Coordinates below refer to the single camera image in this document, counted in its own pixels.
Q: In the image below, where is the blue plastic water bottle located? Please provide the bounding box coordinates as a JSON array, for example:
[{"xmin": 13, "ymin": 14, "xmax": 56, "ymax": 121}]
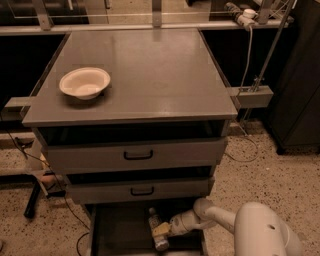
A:
[{"xmin": 148, "ymin": 208, "xmax": 169, "ymax": 252}]

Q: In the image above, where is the grey top drawer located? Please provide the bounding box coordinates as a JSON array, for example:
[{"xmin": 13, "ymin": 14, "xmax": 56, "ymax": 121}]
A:
[{"xmin": 36, "ymin": 127, "xmax": 226, "ymax": 174}]

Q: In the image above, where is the metal diagonal rod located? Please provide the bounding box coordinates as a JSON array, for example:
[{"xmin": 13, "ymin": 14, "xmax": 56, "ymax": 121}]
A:
[{"xmin": 250, "ymin": 0, "xmax": 296, "ymax": 93}]

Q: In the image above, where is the black floor cable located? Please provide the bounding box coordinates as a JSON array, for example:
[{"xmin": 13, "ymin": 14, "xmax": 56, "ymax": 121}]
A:
[{"xmin": 0, "ymin": 113, "xmax": 92, "ymax": 256}]

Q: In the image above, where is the grey middle drawer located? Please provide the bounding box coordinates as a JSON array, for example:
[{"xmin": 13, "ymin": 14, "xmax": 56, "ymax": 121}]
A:
[{"xmin": 67, "ymin": 166, "xmax": 214, "ymax": 204}]

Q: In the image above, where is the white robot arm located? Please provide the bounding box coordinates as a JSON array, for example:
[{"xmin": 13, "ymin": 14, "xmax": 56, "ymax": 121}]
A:
[{"xmin": 149, "ymin": 198, "xmax": 303, "ymax": 256}]

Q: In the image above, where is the white power strip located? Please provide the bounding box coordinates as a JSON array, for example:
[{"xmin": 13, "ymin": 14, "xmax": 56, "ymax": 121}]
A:
[{"xmin": 224, "ymin": 2, "xmax": 257, "ymax": 30}]

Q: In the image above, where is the grey right bracket block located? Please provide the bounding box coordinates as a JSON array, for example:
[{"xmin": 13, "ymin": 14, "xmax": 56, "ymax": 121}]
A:
[{"xmin": 227, "ymin": 86, "xmax": 273, "ymax": 110}]

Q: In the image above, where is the dark cabinet at right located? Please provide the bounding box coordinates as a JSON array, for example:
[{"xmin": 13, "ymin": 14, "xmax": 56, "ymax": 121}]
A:
[{"xmin": 266, "ymin": 0, "xmax": 320, "ymax": 155}]

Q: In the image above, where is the grey bracket block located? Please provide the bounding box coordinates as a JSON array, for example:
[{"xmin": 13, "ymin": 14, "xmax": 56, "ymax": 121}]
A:
[
  {"xmin": 1, "ymin": 96, "xmax": 35, "ymax": 121},
  {"xmin": 227, "ymin": 86, "xmax": 273, "ymax": 110}
]

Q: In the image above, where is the white power cable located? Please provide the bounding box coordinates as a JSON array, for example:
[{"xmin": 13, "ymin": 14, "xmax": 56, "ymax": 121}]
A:
[{"xmin": 223, "ymin": 25, "xmax": 260, "ymax": 164}]

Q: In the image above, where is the grey bottom drawer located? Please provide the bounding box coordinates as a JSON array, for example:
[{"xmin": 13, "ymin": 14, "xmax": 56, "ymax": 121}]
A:
[{"xmin": 85, "ymin": 198, "xmax": 208, "ymax": 256}]

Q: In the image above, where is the grey drawer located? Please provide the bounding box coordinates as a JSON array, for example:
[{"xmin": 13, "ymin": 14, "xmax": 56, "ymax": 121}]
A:
[
  {"xmin": 85, "ymin": 198, "xmax": 208, "ymax": 256},
  {"xmin": 67, "ymin": 166, "xmax": 214, "ymax": 204},
  {"xmin": 36, "ymin": 127, "xmax": 226, "ymax": 174}
]

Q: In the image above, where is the grey left bracket block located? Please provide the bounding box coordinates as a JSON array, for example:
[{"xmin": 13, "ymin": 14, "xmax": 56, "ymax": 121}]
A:
[{"xmin": 1, "ymin": 96, "xmax": 35, "ymax": 121}]

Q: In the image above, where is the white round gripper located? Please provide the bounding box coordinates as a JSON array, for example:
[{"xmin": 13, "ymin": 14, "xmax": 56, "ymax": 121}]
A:
[{"xmin": 152, "ymin": 210, "xmax": 202, "ymax": 238}]

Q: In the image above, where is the black stand leg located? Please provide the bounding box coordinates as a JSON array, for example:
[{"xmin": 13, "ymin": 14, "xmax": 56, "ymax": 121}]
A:
[{"xmin": 24, "ymin": 182, "xmax": 41, "ymax": 219}]

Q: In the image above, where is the white paper bowl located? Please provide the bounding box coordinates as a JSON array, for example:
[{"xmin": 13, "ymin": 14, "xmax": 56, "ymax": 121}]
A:
[{"xmin": 59, "ymin": 67, "xmax": 111, "ymax": 100}]

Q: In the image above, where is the grey drawer cabinet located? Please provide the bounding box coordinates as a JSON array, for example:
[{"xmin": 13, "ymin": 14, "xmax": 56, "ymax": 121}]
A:
[{"xmin": 21, "ymin": 28, "xmax": 239, "ymax": 256}]

